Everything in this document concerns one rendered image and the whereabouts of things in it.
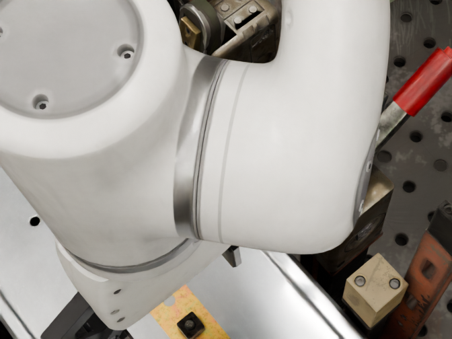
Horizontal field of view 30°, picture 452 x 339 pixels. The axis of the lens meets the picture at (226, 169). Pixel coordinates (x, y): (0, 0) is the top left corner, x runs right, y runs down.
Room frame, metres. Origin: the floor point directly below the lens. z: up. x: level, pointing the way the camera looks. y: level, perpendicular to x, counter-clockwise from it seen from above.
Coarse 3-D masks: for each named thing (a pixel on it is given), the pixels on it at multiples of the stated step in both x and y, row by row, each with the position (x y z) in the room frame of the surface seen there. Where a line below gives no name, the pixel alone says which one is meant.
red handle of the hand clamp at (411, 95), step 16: (448, 48) 0.30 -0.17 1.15; (432, 64) 0.30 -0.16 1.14; (448, 64) 0.29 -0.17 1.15; (416, 80) 0.29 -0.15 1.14; (432, 80) 0.29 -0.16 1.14; (400, 96) 0.28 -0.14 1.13; (416, 96) 0.28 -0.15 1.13; (432, 96) 0.28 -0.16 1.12; (384, 112) 0.28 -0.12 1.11; (400, 112) 0.27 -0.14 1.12; (416, 112) 0.27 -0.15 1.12; (384, 128) 0.27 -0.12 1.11; (384, 144) 0.26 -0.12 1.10
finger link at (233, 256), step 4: (228, 248) 0.18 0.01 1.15; (232, 248) 0.18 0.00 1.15; (236, 248) 0.18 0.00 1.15; (224, 252) 0.19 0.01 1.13; (228, 252) 0.18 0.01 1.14; (232, 252) 0.18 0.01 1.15; (236, 252) 0.18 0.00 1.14; (224, 256) 0.19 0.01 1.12; (228, 256) 0.18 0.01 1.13; (232, 256) 0.18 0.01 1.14; (236, 256) 0.18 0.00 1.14; (240, 256) 0.18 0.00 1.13; (228, 260) 0.18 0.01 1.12; (232, 260) 0.18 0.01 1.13; (236, 260) 0.18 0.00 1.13; (240, 260) 0.18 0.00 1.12; (232, 264) 0.18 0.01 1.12; (236, 264) 0.18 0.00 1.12
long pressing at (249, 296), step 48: (0, 192) 0.32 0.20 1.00; (0, 240) 0.27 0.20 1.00; (48, 240) 0.27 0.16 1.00; (0, 288) 0.23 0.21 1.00; (48, 288) 0.22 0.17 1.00; (192, 288) 0.20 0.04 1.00; (240, 288) 0.20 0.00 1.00; (288, 288) 0.19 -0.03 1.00; (144, 336) 0.17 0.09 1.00; (240, 336) 0.16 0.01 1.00; (288, 336) 0.15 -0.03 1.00; (336, 336) 0.14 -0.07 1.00
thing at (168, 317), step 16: (160, 304) 0.19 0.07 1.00; (176, 304) 0.19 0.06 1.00; (192, 304) 0.19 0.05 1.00; (160, 320) 0.18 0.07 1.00; (176, 320) 0.18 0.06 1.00; (192, 320) 0.17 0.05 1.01; (208, 320) 0.17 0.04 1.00; (176, 336) 0.16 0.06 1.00; (192, 336) 0.16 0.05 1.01; (208, 336) 0.16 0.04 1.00; (224, 336) 0.16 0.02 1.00
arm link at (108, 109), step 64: (0, 0) 0.19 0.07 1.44; (64, 0) 0.19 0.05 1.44; (128, 0) 0.18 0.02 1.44; (0, 64) 0.16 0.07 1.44; (64, 64) 0.16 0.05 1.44; (128, 64) 0.16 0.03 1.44; (192, 64) 0.17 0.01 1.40; (0, 128) 0.14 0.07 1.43; (64, 128) 0.14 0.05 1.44; (128, 128) 0.13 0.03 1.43; (192, 128) 0.14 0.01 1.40; (64, 192) 0.13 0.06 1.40; (128, 192) 0.13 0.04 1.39; (192, 192) 0.12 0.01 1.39; (128, 256) 0.13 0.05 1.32
